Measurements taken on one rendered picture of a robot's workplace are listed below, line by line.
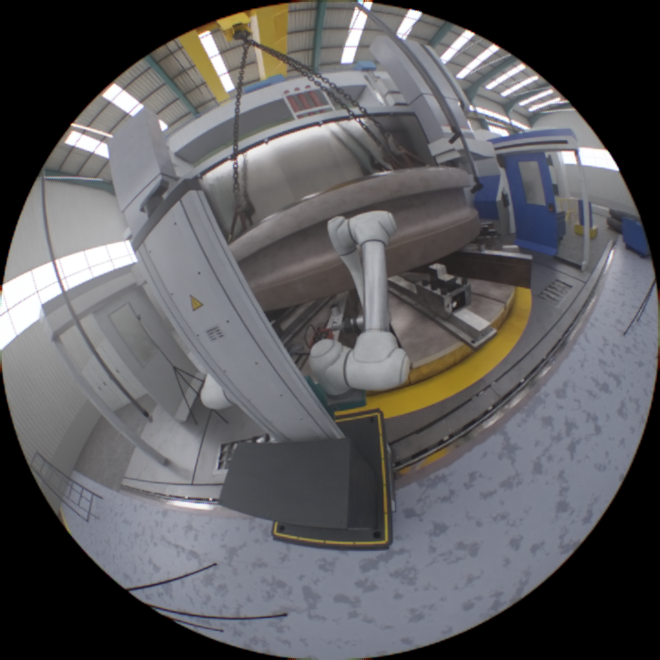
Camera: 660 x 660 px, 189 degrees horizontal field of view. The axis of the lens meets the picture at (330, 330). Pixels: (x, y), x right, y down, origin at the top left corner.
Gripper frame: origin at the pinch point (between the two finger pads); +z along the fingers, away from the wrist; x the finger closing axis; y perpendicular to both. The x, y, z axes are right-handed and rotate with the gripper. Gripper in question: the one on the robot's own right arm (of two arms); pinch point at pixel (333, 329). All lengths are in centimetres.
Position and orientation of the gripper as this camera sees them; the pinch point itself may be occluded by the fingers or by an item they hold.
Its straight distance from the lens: 131.8
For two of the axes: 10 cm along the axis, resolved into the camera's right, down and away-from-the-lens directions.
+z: -9.2, 2.2, 3.4
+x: -1.6, 5.6, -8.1
